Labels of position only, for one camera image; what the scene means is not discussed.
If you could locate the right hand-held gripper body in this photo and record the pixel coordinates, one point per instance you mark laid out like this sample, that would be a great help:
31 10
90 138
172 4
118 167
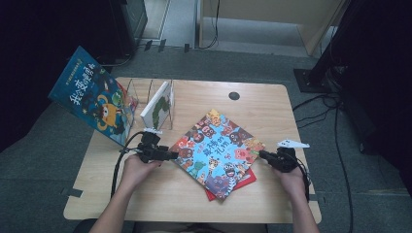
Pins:
286 160

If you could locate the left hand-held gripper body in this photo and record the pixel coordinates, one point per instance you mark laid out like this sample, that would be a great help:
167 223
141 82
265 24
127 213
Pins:
150 147

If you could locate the red picture book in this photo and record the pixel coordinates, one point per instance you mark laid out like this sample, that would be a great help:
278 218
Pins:
246 181

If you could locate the white caterpillar picture book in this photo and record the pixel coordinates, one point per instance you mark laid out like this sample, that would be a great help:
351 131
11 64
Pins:
158 108

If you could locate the colourful animal picture book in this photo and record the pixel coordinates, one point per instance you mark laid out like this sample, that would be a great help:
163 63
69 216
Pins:
217 152

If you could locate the clear acrylic book rack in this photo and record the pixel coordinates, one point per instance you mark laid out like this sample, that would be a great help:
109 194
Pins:
145 93

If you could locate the blue monster picture book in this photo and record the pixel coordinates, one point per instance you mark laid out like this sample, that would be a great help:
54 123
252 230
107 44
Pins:
94 97

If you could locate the person's right hand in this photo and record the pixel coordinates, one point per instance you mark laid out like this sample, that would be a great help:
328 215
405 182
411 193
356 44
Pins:
293 183

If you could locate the person's left hand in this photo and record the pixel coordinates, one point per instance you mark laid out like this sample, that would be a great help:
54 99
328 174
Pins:
139 171

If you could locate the black floor tape strip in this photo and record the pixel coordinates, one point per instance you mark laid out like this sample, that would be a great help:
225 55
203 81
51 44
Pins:
73 192
319 199

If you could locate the black round table grommet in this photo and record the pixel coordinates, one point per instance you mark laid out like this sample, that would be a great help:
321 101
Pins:
233 96

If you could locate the person's lap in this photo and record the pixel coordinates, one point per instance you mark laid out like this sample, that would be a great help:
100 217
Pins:
194 228

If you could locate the black stand base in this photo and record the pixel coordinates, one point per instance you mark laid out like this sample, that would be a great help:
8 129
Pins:
311 81

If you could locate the small black floor tape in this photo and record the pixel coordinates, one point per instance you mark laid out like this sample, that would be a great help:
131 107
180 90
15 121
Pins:
162 45
187 48
148 45

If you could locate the dark equipment cabinet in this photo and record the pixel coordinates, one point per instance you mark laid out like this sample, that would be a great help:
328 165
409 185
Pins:
129 26

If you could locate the beige wooden cabinet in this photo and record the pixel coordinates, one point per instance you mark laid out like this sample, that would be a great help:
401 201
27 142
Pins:
259 9

